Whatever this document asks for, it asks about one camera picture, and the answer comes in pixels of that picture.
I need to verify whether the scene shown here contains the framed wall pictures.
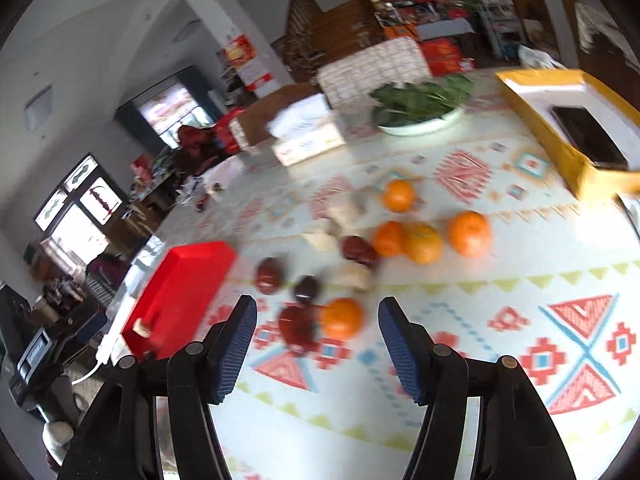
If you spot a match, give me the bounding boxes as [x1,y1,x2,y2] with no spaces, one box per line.
[33,153,124,234]

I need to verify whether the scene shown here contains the yellow cardboard box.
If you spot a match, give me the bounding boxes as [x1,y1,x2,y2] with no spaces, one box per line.
[495,69,640,202]

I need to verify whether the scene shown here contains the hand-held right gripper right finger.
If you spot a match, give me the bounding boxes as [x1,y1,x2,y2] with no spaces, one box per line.
[377,296,578,480]

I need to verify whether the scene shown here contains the dark red jujube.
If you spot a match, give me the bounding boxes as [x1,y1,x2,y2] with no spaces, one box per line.
[278,306,322,356]
[255,257,284,296]
[293,275,321,305]
[341,235,381,268]

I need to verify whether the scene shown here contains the patterned chair back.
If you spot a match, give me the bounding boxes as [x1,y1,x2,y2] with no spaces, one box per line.
[316,37,434,109]

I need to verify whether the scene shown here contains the white metal rack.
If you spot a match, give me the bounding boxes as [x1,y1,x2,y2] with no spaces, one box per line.
[479,1,527,59]

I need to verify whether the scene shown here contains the black smartphone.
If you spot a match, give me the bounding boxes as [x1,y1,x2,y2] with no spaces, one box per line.
[550,105,630,171]

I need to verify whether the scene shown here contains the red gift boxes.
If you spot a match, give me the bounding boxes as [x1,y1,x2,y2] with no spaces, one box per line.
[419,38,467,77]

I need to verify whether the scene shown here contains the cluttered wooden table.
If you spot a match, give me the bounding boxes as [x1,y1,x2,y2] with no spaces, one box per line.
[374,0,482,42]

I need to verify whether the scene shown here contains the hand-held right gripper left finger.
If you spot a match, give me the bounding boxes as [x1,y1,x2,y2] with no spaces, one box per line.
[57,295,258,480]

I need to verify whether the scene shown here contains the red wall calendar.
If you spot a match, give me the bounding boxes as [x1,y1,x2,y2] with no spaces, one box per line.
[221,33,277,93]

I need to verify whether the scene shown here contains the white tissue box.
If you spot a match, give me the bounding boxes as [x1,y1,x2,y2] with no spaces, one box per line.
[266,92,349,167]

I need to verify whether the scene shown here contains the orange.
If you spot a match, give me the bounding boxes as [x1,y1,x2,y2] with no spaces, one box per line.
[372,221,407,258]
[382,179,416,213]
[321,297,364,341]
[447,211,493,259]
[403,224,445,266]

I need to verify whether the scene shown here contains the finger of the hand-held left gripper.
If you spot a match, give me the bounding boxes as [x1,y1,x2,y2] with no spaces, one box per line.
[52,305,108,356]

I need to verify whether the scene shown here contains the white plate of spinach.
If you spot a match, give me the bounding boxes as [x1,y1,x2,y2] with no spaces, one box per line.
[369,74,476,128]

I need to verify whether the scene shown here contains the white cable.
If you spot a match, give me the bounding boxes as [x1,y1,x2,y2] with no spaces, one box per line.
[70,332,119,387]

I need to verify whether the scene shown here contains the red box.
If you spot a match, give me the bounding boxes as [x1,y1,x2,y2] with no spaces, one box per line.
[121,241,237,361]

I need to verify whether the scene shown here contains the window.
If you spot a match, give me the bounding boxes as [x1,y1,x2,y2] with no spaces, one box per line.
[137,85,207,137]

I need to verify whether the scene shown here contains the hanging white cloth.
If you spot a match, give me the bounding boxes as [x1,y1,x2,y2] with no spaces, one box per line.
[574,1,640,75]

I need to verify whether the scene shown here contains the wooden staircase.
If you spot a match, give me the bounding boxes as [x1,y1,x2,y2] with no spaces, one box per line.
[284,0,327,70]

